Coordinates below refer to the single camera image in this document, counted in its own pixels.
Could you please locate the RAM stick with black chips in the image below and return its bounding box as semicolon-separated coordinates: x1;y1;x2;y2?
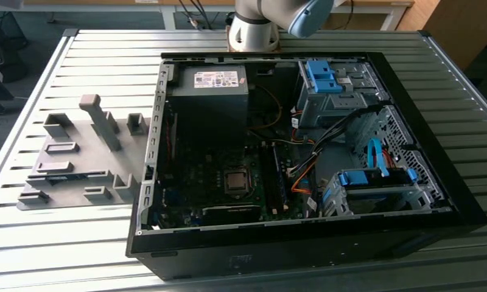
26;172;109;184

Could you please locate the black RAM slot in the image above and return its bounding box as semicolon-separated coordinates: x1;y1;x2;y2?
260;142;277;214

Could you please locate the blue installed RAM stick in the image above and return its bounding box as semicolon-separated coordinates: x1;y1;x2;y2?
272;142;291;211

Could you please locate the CPU socket with silver CPU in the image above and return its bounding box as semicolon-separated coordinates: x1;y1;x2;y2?
223;165;255;196

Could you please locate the green motherboard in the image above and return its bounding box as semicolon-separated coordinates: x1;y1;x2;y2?
157;138;309;229

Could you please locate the grey power supply white label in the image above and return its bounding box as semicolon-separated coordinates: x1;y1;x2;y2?
168;64;252;147

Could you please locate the black graphics card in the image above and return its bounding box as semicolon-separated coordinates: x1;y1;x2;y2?
201;204;263;226

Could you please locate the tall grey disk bay cage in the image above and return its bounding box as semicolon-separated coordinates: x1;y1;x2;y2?
295;60;391;129

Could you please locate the blue disk carrier tall latch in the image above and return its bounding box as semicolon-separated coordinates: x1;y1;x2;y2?
305;60;345;94

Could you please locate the blue disk carrier with disk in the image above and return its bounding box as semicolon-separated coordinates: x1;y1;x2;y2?
335;169;417;187

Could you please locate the black open PC case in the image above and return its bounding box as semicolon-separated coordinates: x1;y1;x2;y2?
125;51;487;281

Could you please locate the grey plastic parts rack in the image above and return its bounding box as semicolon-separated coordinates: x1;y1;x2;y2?
16;93;152;212

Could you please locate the black office chair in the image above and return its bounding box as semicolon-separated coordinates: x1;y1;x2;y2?
0;11;30;117

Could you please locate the brown wooden cabinet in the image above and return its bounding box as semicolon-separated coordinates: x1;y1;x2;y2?
396;0;487;71

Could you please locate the thin orange wire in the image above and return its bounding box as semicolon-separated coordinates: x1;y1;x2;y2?
247;85;284;131

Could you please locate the red flat cable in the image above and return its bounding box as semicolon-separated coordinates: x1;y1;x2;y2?
164;114;178;161

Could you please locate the black power wire bundle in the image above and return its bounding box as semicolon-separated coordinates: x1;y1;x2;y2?
285;105;381;181

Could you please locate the blue flat data wire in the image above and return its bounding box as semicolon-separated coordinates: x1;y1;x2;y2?
365;137;391;178

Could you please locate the wooden desk white frame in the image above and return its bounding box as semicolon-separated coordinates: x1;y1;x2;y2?
0;0;415;31

